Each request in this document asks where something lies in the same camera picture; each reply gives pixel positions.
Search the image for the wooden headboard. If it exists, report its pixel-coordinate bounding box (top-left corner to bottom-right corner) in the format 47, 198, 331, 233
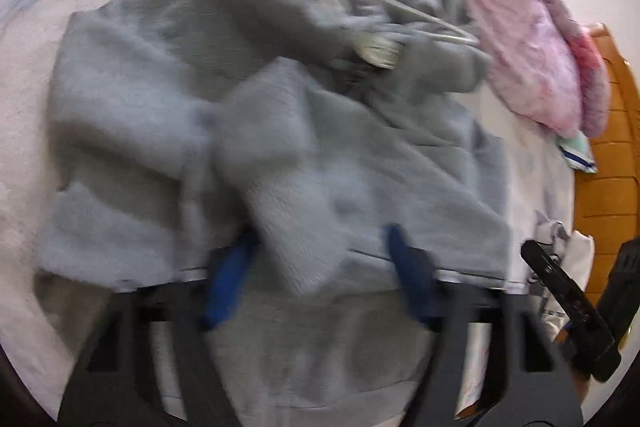
572, 22, 640, 323

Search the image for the grey hoodie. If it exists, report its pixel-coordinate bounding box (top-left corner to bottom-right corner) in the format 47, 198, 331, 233
35, 0, 512, 414

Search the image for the purple pink floral quilt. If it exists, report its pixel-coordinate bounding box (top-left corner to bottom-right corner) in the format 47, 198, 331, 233
305, 0, 612, 138

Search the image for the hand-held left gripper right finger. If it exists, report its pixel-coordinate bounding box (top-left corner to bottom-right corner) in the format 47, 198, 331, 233
382, 224, 583, 427

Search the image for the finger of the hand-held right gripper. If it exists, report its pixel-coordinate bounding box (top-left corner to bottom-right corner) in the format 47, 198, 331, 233
520, 239, 622, 383

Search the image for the white printed garment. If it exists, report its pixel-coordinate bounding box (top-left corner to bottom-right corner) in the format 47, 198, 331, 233
525, 209, 596, 343

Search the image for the blue striped pillow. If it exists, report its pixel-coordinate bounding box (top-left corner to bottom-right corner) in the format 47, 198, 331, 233
557, 132, 599, 174

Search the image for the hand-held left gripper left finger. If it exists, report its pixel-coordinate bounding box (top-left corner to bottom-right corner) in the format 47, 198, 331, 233
57, 229, 258, 427

